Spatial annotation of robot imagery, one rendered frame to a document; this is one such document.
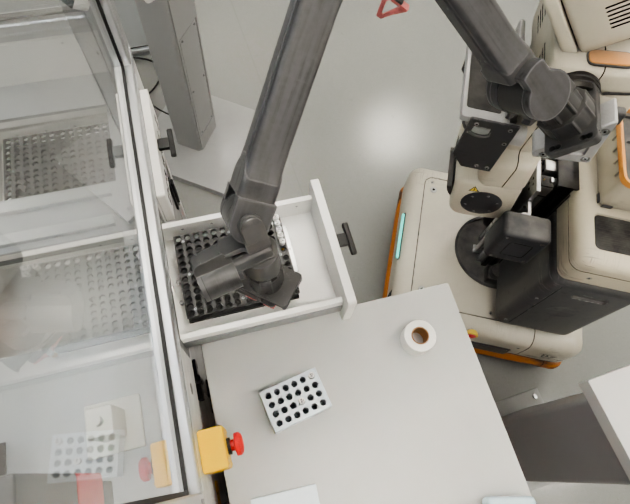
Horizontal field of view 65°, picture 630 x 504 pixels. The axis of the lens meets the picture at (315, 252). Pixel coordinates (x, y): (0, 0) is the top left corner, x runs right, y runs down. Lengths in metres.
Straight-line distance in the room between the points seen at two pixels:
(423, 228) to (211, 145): 0.98
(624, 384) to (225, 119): 1.77
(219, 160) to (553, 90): 1.57
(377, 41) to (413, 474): 2.14
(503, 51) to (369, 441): 0.75
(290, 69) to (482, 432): 0.82
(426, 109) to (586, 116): 1.62
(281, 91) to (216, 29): 2.10
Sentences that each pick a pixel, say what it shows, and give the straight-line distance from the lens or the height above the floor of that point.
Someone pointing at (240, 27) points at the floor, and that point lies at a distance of 2.75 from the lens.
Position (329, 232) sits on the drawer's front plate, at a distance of 1.01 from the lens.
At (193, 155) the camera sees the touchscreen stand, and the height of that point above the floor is 0.04.
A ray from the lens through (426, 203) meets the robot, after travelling 1.86.
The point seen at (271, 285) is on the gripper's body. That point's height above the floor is 1.10.
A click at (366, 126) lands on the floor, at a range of 2.37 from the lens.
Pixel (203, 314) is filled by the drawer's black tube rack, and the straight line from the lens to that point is 0.98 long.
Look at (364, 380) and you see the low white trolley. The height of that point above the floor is 0.76.
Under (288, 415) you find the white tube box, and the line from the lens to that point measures 1.03.
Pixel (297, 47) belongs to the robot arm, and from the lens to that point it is 0.65.
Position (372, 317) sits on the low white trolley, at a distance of 1.13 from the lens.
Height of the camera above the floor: 1.83
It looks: 66 degrees down
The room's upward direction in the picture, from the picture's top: 10 degrees clockwise
